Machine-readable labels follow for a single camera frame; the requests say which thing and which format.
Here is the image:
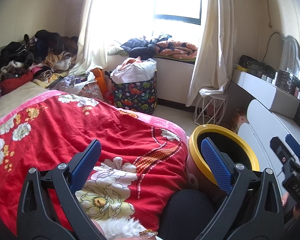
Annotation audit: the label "white clothes in basket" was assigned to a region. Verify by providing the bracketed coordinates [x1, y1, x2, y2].
[110, 57, 157, 84]

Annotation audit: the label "yellow rim trash bin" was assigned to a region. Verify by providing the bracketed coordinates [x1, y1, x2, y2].
[186, 124, 260, 200]

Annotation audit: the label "right hand painted nails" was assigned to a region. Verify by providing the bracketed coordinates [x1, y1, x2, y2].
[281, 192, 300, 219]

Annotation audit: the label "orange bag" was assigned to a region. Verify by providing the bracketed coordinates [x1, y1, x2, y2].
[91, 68, 109, 101]

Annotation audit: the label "red floral blanket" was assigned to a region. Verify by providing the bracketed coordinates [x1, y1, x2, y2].
[0, 92, 188, 232]

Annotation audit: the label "black window frame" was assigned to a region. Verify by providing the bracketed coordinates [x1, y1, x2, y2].
[153, 0, 202, 25]

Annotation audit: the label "pile of dark clothes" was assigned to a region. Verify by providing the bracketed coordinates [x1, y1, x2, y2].
[0, 29, 78, 81]

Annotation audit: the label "left cream curtain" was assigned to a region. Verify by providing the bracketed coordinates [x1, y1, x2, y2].
[69, 0, 120, 75]

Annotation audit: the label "white dressing table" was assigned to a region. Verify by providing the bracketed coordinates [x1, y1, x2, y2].
[231, 67, 300, 188]

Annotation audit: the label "dark blue jacket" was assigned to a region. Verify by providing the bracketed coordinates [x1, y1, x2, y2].
[120, 35, 172, 61]

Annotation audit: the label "white fluffy sleeve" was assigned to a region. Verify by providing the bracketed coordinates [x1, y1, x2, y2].
[93, 217, 146, 239]

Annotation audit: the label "dinosaur print laundry basket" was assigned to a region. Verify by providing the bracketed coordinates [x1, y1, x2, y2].
[111, 72, 157, 114]

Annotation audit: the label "lavender white clothing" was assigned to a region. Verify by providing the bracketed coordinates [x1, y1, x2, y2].
[47, 72, 95, 94]

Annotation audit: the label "black bag on dresser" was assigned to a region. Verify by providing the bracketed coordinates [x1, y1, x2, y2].
[238, 55, 277, 79]

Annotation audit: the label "black trousers leg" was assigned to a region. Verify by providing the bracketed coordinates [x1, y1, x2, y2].
[158, 189, 215, 240]

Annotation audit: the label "orange patterned folded quilt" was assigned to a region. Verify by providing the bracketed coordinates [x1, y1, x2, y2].
[155, 41, 198, 60]

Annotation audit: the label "cosmetics organizer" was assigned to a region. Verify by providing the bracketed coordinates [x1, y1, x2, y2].
[275, 69, 300, 126]

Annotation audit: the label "white wire side table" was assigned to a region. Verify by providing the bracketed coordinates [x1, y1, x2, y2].
[193, 94, 228, 125]

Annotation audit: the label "cream curtain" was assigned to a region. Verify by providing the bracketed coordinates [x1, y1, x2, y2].
[69, 0, 120, 75]
[186, 0, 235, 106]

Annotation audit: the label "vanity mirror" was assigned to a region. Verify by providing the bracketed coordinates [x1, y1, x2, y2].
[279, 33, 300, 80]

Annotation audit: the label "floral pink fabric bag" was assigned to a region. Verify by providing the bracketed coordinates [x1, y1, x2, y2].
[78, 82, 104, 101]

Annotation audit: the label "right cream curtain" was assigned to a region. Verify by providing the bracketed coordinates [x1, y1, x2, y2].
[186, 0, 235, 106]

